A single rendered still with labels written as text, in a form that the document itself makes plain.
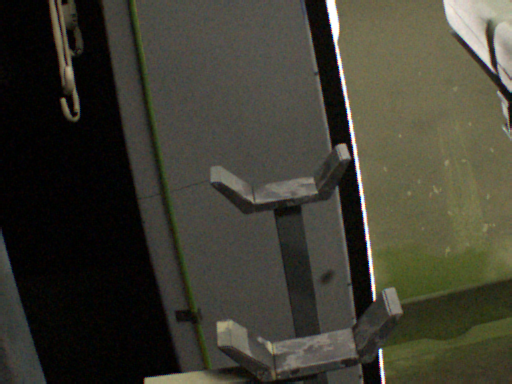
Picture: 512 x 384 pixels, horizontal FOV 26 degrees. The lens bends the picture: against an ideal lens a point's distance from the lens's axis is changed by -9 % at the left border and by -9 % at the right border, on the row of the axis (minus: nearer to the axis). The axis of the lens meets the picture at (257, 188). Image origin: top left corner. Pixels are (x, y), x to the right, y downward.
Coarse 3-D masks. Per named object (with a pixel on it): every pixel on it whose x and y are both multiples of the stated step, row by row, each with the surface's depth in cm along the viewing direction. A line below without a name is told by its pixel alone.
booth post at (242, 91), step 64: (192, 0) 102; (256, 0) 102; (128, 64) 104; (192, 64) 104; (256, 64) 105; (128, 128) 106; (192, 128) 106; (256, 128) 107; (320, 128) 107; (192, 192) 108; (192, 256) 111; (256, 256) 111; (320, 256) 111; (256, 320) 113; (320, 320) 114
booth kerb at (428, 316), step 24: (456, 288) 257; (480, 288) 256; (504, 288) 257; (408, 312) 257; (432, 312) 258; (456, 312) 258; (480, 312) 258; (504, 312) 259; (408, 336) 259; (432, 336) 260; (456, 336) 260
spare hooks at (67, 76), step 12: (48, 0) 105; (60, 0) 106; (72, 0) 110; (60, 12) 106; (72, 12) 111; (72, 24) 109; (60, 36) 106; (60, 48) 107; (60, 60) 107; (60, 72) 107; (72, 72) 109; (72, 84) 105; (72, 120) 108
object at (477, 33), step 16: (448, 0) 72; (464, 0) 67; (480, 0) 65; (496, 0) 64; (448, 16) 74; (464, 16) 67; (480, 16) 63; (496, 16) 61; (464, 32) 69; (480, 32) 63; (496, 32) 59; (464, 48) 71; (480, 48) 64; (496, 48) 59; (480, 64) 66; (496, 64) 61; (496, 80) 63
